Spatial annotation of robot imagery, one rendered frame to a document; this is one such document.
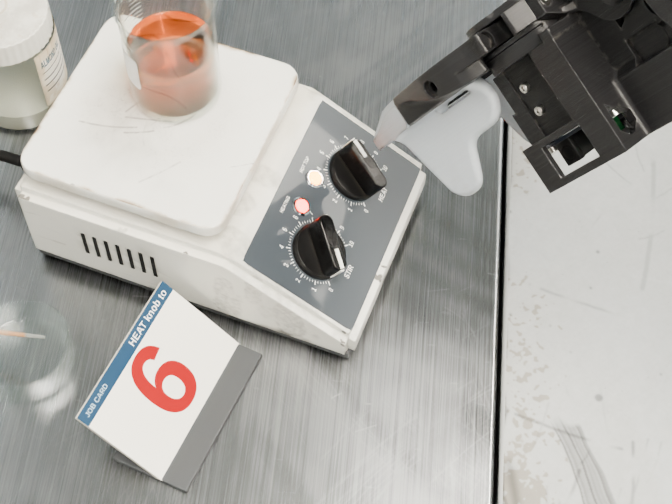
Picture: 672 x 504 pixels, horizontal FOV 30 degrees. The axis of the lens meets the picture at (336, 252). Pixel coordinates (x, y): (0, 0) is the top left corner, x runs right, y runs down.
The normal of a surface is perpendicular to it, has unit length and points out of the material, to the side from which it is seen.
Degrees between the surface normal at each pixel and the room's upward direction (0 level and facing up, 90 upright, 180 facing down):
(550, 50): 77
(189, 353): 40
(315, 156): 30
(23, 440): 0
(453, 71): 62
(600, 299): 0
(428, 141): 71
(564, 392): 0
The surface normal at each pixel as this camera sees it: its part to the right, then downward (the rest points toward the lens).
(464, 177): -0.62, 0.43
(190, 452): 0.01, -0.53
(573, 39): 0.47, -0.30
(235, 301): -0.36, 0.79
